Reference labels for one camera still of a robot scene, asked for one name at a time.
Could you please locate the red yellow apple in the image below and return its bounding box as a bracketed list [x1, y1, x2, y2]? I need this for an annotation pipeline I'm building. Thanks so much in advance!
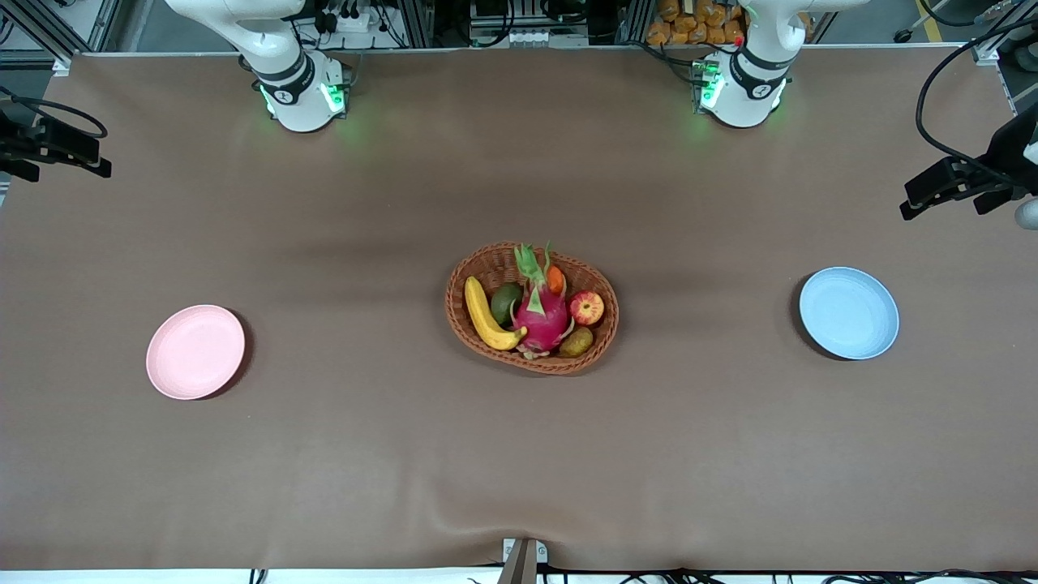
[568, 290, 606, 327]

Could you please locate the yellow banana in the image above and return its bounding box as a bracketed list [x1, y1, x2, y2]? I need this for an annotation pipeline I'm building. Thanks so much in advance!
[464, 276, 529, 351]

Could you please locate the blue round plate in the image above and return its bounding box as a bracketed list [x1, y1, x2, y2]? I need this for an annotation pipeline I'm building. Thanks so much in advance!
[799, 266, 900, 361]

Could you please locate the pink round plate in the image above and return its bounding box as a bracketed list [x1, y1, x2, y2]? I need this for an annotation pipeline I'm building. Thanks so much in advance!
[146, 304, 246, 401]

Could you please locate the white power strip with plugs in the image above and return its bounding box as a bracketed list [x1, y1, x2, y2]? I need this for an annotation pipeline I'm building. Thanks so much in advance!
[319, 4, 375, 35]

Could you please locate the bag of orange snacks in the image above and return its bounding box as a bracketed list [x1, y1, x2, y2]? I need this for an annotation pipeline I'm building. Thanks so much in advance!
[646, 0, 747, 46]

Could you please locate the brown wicker basket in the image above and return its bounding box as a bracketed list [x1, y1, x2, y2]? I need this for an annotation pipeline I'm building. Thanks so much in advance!
[444, 242, 620, 376]

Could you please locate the white multi-socket strip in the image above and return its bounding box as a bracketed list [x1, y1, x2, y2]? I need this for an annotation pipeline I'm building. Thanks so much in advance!
[507, 28, 590, 48]

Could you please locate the pink dragon fruit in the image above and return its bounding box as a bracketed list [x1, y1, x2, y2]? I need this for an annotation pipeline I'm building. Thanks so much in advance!
[509, 242, 575, 360]

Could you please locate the green avocado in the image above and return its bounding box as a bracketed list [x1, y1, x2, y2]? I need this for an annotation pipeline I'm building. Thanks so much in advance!
[491, 282, 525, 327]

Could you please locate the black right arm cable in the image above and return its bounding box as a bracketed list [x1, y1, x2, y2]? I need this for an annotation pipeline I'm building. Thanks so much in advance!
[0, 93, 109, 139]

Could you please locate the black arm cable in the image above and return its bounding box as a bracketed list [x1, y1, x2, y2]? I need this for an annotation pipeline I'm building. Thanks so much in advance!
[0, 93, 109, 139]
[916, 16, 1038, 175]

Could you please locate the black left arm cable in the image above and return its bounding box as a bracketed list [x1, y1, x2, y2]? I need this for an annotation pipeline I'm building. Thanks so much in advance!
[916, 16, 1038, 175]

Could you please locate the aluminium frame profile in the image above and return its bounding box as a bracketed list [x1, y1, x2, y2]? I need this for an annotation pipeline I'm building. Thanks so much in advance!
[0, 0, 75, 75]

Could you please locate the metal table edge bracket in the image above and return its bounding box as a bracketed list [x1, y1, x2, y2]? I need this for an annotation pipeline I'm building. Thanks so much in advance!
[496, 538, 548, 584]

